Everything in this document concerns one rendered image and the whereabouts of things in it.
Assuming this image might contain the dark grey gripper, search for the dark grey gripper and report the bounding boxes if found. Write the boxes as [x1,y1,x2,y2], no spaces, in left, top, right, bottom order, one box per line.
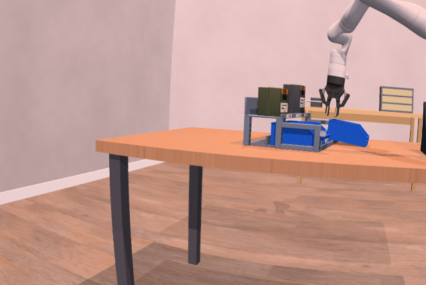
[319,75,350,117]

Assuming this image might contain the blue bin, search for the blue bin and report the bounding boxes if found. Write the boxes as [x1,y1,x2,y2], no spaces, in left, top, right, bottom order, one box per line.
[270,122,314,146]
[288,121,330,144]
[327,119,369,147]

